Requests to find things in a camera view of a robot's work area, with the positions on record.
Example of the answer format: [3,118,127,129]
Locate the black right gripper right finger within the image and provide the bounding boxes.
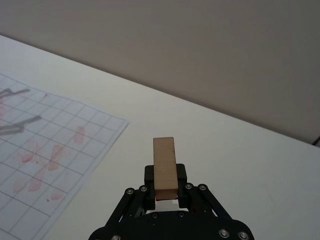
[176,163,256,240]

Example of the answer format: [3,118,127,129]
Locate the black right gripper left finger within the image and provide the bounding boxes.
[88,164,157,240]

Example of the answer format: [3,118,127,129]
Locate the light wooden rectangular block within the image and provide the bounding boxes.
[152,136,179,201]

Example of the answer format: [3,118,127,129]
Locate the white grid paper sheet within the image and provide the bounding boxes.
[0,72,130,240]

